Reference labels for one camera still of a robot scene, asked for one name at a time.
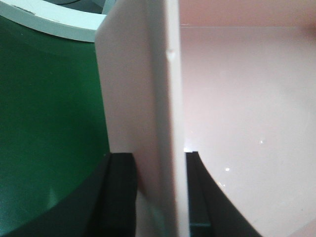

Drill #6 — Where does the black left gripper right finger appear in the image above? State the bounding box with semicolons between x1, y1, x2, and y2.
186;152;260;237

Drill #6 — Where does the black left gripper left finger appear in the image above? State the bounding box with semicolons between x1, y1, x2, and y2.
7;153;137;237

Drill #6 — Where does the white inner conveyor ring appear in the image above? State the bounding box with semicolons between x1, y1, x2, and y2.
0;0;117;43

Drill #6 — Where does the green conveyor belt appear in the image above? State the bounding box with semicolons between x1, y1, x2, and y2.
0;17;109;236

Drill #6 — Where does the pink plastic bin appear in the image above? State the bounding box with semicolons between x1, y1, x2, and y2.
96;0;316;237

